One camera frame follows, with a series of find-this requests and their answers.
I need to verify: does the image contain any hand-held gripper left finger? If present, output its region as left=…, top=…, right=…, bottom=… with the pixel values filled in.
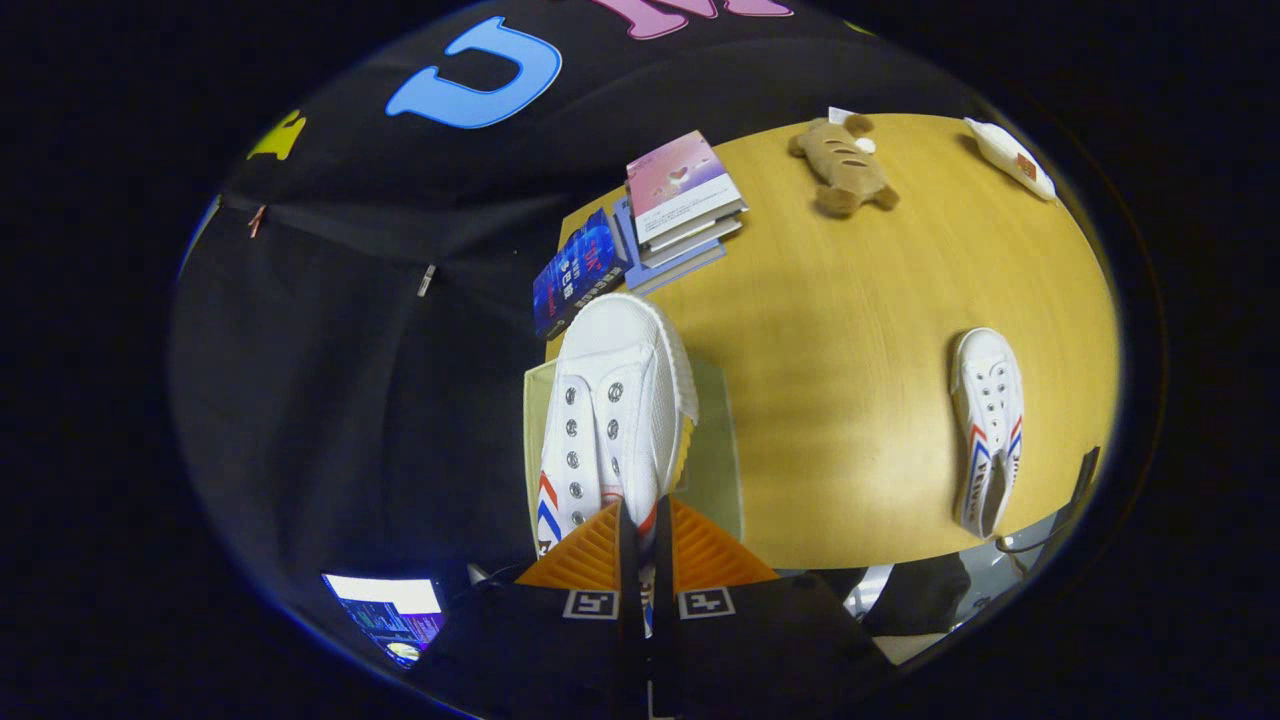
left=410, top=500, right=646, bottom=720

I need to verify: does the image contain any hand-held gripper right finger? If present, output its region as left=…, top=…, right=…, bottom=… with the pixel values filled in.
left=653, top=495, right=896, bottom=720

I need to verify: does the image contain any pale green fabric storage box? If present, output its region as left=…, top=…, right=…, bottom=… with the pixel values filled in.
left=523, top=355, right=746, bottom=546

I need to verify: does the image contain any white canvas shoe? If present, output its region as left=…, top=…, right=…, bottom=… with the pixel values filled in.
left=950, top=327, right=1025, bottom=539
left=535, top=293, right=699, bottom=641

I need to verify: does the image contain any computer monitor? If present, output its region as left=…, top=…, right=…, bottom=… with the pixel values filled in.
left=322, top=573, right=446, bottom=666

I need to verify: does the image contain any dark blue book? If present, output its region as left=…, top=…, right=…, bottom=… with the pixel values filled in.
left=532, top=207, right=633, bottom=341

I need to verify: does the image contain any grey book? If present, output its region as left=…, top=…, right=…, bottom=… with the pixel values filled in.
left=640, top=212, right=746, bottom=269

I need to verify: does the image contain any pink book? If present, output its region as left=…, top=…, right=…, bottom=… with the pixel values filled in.
left=627, top=130, right=748, bottom=249

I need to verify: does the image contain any brown plush toy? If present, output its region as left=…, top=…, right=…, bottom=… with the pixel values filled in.
left=788, top=113, right=900, bottom=219

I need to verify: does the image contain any white plush toy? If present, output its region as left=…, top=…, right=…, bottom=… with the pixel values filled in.
left=965, top=117, right=1058, bottom=203

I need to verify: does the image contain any black bar with cable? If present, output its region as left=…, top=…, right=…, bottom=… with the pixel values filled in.
left=995, top=447, right=1101, bottom=556

